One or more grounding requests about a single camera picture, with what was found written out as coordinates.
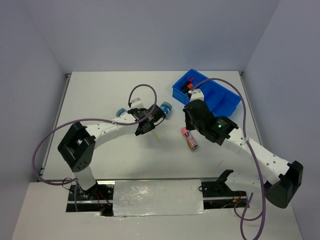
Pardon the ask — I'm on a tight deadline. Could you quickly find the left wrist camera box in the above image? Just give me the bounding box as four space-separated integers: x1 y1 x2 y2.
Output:
130 97 144 109

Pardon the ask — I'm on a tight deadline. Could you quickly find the yellow thin pen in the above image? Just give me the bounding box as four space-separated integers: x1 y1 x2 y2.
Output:
154 133 161 143

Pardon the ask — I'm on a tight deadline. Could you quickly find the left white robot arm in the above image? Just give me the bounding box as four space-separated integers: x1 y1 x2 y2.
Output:
57 103 172 200

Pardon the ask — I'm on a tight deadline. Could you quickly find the pink cap glue tube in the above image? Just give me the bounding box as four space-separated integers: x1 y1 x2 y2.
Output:
181 127 198 151

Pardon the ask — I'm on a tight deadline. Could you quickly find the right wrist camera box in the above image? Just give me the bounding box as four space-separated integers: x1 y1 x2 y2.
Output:
187 88 205 102

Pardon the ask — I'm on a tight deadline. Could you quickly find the pink cap black highlighter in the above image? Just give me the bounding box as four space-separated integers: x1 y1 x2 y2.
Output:
183 77 194 87

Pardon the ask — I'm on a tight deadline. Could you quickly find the blue jar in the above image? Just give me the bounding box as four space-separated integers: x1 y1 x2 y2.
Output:
160 101 173 119
115 108 127 118

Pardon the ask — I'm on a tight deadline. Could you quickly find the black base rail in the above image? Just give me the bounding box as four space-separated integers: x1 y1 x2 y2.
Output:
65 179 247 217

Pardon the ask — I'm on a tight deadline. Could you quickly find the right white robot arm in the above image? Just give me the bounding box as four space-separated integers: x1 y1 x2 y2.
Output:
183 99 304 209

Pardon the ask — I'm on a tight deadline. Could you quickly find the blue compartment tray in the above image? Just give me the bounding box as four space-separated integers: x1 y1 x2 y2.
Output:
172 69 241 117

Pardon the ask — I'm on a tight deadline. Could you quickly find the silver foil plate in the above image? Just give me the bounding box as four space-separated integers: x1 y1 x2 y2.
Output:
112 179 206 217

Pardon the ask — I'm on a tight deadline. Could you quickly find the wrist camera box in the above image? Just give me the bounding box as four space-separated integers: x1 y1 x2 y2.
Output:
187 88 205 102
130 97 144 109

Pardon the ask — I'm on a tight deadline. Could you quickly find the orange tip black highlighter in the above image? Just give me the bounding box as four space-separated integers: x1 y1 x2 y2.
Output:
181 83 193 93

